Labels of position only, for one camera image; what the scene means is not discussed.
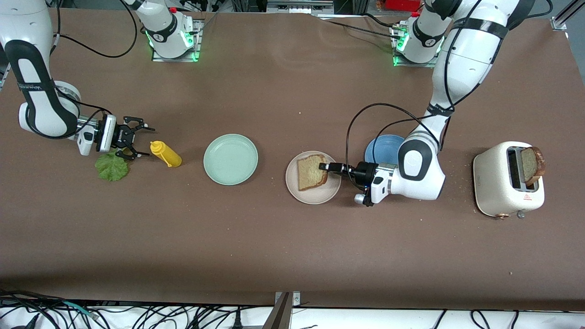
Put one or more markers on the white toaster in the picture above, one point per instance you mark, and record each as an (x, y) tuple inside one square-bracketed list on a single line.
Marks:
[(491, 183)]

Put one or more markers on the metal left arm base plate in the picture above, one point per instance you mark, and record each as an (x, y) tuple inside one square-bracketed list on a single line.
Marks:
[(418, 65)]

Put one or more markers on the yellow mustard squeeze bottle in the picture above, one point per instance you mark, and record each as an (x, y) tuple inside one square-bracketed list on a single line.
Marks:
[(168, 155)]

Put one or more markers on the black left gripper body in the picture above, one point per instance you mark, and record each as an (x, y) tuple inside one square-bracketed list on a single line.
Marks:
[(364, 173)]

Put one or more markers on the mint green plate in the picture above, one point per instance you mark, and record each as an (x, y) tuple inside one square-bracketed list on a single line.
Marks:
[(231, 160)]

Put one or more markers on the silver metal bracket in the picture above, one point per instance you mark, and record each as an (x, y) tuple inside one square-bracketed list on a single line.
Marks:
[(296, 299)]

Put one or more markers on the green lettuce leaf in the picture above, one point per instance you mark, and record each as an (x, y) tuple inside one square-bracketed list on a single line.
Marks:
[(109, 171)]

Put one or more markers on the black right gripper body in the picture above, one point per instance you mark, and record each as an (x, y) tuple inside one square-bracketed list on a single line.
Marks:
[(121, 135)]

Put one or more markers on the beige plate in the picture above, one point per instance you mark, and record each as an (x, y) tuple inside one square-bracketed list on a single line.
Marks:
[(315, 197)]

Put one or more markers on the brown toasted bread slice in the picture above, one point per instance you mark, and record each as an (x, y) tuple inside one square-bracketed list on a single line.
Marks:
[(530, 164), (310, 173)]

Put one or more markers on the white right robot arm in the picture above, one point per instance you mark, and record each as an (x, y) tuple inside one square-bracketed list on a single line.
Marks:
[(32, 27)]

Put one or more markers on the aluminium frame profile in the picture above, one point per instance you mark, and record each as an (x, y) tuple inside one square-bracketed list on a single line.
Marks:
[(560, 20), (3, 75)]

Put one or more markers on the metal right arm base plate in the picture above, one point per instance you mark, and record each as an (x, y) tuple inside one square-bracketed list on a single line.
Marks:
[(199, 27)]

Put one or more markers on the dark grey metal post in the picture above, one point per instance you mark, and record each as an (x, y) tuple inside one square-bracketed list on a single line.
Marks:
[(279, 315)]

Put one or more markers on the red box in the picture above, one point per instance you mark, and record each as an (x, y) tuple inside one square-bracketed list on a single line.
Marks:
[(402, 4)]

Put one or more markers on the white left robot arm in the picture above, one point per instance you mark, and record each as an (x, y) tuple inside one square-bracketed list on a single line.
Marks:
[(466, 59)]

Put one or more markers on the grey metal rail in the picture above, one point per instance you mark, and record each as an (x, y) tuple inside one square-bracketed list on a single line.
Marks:
[(297, 7)]

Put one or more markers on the blue plate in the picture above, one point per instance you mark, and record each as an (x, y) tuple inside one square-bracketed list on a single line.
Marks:
[(388, 146)]

